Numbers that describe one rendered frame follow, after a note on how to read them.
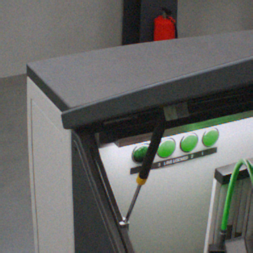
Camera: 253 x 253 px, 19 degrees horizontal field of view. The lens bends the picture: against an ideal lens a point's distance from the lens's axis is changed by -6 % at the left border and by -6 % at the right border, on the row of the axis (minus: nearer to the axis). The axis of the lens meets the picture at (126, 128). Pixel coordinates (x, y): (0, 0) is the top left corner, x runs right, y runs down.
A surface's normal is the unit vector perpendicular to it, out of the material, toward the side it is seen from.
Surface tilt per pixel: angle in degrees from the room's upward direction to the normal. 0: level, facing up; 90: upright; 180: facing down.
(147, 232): 90
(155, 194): 90
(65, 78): 0
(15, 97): 0
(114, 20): 90
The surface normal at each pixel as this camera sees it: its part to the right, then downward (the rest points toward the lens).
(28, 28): 0.44, 0.42
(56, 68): 0.04, -0.89
